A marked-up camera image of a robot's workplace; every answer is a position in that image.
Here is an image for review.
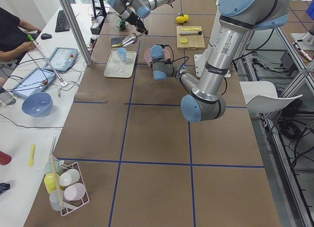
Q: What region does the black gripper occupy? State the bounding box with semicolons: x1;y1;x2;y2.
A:
120;12;148;35

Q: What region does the metal ice scoop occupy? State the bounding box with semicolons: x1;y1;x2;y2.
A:
122;33;144;47

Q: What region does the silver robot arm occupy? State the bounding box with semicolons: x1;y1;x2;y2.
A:
107;0;175;35
151;0;289;122

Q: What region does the pink bowl with ice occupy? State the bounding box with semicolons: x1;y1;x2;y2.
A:
144;48;170;67

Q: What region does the light blue plastic cup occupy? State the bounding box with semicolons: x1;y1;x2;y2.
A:
117;48;127;61

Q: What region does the white cup in rack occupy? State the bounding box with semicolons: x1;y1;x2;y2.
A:
59;169;80;187

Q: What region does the pink cup in rack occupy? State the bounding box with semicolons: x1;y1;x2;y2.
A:
64;183;86;201

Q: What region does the yellow cup in rack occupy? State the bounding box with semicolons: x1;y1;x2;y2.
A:
44;172;56;194

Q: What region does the green ceramic bowl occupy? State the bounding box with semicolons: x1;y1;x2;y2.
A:
115;19;129;31

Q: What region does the folded grey cloth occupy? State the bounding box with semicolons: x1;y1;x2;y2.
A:
110;36;124;46

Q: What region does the clear wine glass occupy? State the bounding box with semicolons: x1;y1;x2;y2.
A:
111;48;123;75

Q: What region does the yellow lemon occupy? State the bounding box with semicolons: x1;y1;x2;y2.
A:
176;14;189;24

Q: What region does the metal tube tool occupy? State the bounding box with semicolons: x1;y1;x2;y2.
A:
179;31;202;36

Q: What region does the yellow plastic knife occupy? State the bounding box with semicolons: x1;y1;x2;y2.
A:
181;28;200;31

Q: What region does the cream serving tray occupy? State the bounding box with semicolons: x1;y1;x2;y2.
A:
104;49;137;78

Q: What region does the wooden cutting board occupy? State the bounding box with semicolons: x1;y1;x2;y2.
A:
176;26;205;49

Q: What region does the black keyboard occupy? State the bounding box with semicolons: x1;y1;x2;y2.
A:
55;10;70;32

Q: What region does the teach pendant tablet far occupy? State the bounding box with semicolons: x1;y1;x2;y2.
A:
49;47;78;73

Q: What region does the teach pendant tablet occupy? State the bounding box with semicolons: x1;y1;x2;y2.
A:
49;47;78;73
11;68;56;99

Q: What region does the black computer mouse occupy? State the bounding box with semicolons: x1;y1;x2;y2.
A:
40;33;52;40

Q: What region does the teach pendant tablet near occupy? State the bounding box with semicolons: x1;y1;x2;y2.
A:
11;68;56;99

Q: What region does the seated person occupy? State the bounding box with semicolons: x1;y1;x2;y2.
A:
0;7;42;86

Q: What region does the large blue bowl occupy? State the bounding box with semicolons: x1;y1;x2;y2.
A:
22;92;53;117

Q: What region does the white chair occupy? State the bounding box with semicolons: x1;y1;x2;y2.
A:
240;81;303;113

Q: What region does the yellow plastic spoon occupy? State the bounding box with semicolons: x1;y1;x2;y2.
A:
28;144;36;167

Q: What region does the red object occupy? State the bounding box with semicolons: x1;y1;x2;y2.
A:
0;151;12;166

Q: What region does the aluminium frame post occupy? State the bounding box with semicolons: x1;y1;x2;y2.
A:
59;0;92;66

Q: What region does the white wire cup rack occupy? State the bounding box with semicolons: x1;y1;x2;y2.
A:
49;156;90;217

